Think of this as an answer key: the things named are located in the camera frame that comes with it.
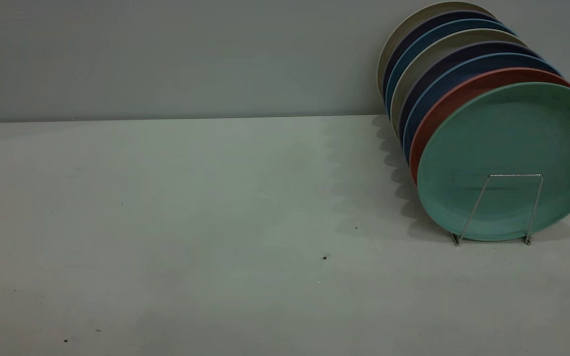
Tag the green round plate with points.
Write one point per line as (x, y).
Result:
(512, 148)

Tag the beige round plate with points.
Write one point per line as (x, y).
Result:
(438, 7)
(473, 37)

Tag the dark navy round plate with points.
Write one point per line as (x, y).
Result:
(455, 15)

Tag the teal blue round plate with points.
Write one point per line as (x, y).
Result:
(468, 24)

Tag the dark purple round plate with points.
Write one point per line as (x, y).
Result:
(493, 48)

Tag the pink round plate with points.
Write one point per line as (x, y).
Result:
(512, 75)

